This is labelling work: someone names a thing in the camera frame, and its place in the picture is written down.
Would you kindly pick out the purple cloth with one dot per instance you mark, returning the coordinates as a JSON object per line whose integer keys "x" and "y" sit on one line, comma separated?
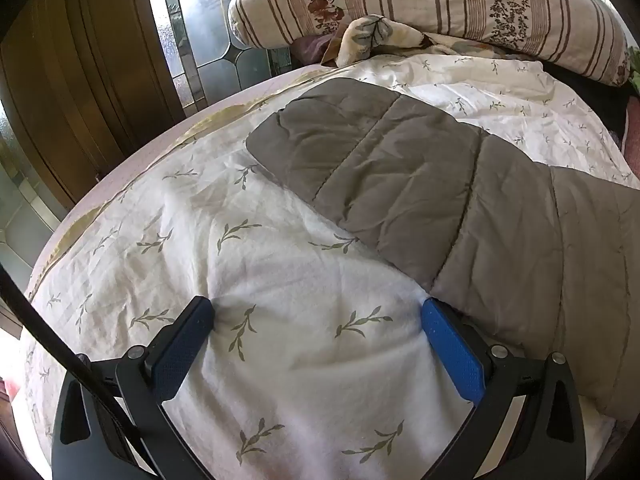
{"x": 310, "y": 47}

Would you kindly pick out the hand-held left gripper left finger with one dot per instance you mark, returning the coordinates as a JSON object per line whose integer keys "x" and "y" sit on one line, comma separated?
{"x": 182, "y": 345}

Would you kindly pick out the cream floral cloth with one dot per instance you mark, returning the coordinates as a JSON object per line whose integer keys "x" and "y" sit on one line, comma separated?
{"x": 365, "y": 35}

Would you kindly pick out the white leaf-print quilt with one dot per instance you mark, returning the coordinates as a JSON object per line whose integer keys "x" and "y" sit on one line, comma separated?
{"x": 275, "y": 270}

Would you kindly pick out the striped floral pillow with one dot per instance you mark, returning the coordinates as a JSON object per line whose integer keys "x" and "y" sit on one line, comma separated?
{"x": 425, "y": 0}

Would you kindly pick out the grey puffer jacket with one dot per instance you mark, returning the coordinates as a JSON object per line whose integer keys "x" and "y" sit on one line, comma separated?
{"x": 425, "y": 185}

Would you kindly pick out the stained glass window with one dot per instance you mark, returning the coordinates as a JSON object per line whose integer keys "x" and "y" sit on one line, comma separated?
{"x": 210, "y": 20}

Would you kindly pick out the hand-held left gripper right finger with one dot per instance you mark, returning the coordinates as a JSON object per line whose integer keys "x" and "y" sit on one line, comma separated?
{"x": 452, "y": 350}

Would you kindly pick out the brown wooden door frame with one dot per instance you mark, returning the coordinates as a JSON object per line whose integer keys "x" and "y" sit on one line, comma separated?
{"x": 75, "y": 60}

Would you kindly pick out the dark cloth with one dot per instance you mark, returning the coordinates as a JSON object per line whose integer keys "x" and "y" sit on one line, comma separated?
{"x": 600, "y": 92}

